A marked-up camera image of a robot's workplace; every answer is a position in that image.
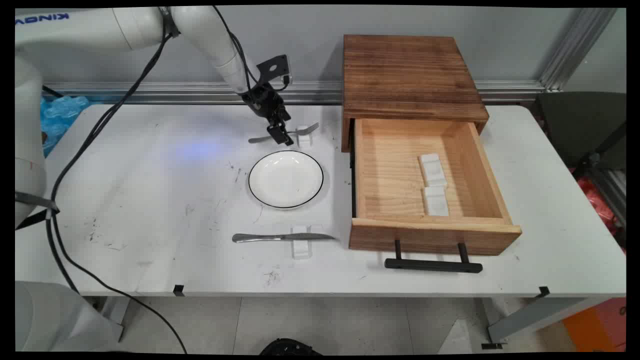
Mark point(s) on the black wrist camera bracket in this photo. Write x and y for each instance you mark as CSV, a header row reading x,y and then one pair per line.
x,y
272,66

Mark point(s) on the grey table leg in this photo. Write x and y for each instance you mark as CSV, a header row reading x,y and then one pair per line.
x,y
525,320

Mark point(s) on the white ceramic cutlery rest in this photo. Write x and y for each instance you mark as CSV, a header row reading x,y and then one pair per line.
x,y
436,202
304,141
301,251
432,170

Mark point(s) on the black object on floor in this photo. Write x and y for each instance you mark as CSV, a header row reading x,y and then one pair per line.
x,y
287,348

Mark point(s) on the orange box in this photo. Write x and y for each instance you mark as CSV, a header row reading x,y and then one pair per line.
x,y
600,325

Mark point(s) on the red bag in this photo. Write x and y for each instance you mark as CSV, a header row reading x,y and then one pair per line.
x,y
597,200

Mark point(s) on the slanted aluminium post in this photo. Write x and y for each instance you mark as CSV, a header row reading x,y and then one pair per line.
x,y
575,47

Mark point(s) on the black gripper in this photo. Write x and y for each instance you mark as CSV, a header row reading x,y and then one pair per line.
x,y
264,102

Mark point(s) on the silver metal fork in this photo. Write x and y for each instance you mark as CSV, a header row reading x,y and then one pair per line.
x,y
308,129

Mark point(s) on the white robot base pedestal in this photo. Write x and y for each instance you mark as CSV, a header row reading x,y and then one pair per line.
x,y
50,320

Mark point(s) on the white plate with black rim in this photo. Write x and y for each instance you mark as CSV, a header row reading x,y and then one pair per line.
x,y
285,180

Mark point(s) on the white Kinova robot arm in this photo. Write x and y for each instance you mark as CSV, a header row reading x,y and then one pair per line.
x,y
140,25

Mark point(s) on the black table edge clip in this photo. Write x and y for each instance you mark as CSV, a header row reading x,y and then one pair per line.
x,y
178,289
543,291

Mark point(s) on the silver serrated table knife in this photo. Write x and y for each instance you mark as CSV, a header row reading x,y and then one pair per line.
x,y
260,237

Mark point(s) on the blue plastic bag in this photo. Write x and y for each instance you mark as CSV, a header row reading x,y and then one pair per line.
x,y
62,110

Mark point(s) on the dark wooden cabinet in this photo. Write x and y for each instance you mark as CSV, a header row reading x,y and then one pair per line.
x,y
410,70

